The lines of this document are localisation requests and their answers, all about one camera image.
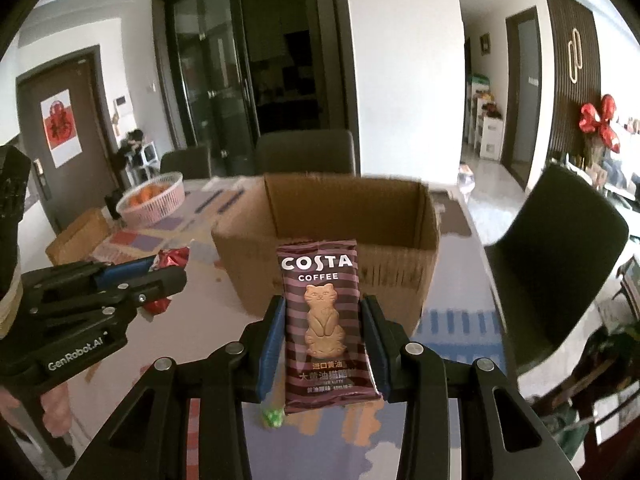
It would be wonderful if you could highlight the colourful patterned table mat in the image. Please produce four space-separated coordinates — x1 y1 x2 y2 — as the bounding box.
42 180 506 480

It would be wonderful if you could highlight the pink plastic basket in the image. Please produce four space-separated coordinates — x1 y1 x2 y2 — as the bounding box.
116 171 186 226

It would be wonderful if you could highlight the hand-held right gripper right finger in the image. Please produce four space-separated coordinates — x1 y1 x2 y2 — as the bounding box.
360 294 576 480

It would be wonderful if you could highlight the red foil balloon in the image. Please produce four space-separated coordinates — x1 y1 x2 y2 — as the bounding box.
579 94 622 153

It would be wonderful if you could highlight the dark glass sliding door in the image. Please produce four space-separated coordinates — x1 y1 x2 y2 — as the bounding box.
152 0 361 171

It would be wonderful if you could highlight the woven tissue box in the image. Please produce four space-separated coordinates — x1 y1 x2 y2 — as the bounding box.
46 208 111 267

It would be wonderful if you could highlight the white hallway shelf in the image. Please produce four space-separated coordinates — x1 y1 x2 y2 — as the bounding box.
472 95 503 161

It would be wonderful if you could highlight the pile of oranges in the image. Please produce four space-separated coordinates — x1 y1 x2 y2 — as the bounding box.
125 184 173 211

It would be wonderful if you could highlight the red paper door poster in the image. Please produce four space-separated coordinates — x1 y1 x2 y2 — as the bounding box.
41 89 83 168

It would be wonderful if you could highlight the wooden chair with clothes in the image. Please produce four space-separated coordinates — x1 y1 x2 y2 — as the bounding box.
570 255 640 461

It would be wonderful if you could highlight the dark wooden door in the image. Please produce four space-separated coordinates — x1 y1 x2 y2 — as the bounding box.
16 45 126 241

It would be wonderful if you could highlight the brown cardboard box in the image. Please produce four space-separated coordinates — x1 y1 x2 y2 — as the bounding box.
211 172 442 336

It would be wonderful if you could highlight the black holder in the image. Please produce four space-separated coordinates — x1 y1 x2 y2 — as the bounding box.
104 191 126 221

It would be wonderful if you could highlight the small white cabinet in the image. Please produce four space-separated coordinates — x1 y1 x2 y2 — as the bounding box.
127 142 161 183

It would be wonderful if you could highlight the dark framed hallway door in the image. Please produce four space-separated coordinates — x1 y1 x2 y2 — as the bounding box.
505 6 543 191

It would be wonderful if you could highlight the dark figure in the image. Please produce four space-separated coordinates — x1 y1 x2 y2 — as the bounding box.
111 129 146 173

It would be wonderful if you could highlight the shiny red snack packet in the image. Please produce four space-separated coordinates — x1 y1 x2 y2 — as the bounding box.
140 246 192 316

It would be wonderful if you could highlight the brown striped biscuit packet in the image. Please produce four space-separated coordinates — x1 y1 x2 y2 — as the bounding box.
277 240 383 416

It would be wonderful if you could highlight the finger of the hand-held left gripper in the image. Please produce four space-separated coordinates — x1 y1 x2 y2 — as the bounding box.
22 255 158 303
30 267 188 323

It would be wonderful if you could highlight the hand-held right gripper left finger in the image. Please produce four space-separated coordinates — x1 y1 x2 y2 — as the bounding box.
80 295 288 480

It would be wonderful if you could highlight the dark slatted wall panel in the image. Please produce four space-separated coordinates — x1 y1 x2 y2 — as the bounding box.
542 0 601 166

